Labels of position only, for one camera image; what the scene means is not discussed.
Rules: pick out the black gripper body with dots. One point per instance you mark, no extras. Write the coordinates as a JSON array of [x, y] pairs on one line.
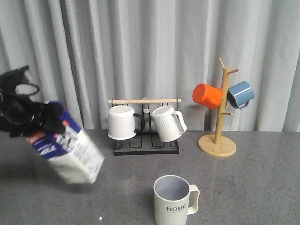
[[19, 115]]

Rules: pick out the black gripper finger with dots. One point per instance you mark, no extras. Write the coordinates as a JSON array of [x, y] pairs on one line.
[[51, 113]]

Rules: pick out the blue white milk carton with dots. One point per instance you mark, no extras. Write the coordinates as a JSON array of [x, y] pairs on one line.
[[73, 155]]

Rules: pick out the cream HOME mug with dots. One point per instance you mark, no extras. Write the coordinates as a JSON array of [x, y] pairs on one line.
[[174, 200]]

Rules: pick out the grey curtain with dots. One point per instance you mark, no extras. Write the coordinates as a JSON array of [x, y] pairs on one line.
[[86, 52]]

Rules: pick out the white ribbed mug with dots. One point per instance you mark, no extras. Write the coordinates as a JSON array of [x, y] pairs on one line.
[[169, 123]]

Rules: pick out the orange mug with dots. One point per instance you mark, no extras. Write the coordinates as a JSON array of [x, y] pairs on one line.
[[208, 96]]

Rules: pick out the wooden mug tree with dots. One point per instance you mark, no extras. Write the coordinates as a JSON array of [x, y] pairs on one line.
[[216, 144]]

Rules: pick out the blue mug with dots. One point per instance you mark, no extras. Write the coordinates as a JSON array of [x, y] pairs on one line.
[[240, 94]]

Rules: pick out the white mug black handle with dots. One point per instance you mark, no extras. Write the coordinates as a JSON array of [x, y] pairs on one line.
[[121, 121]]

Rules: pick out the black wire mug rack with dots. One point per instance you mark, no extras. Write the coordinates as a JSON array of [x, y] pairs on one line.
[[148, 141]]

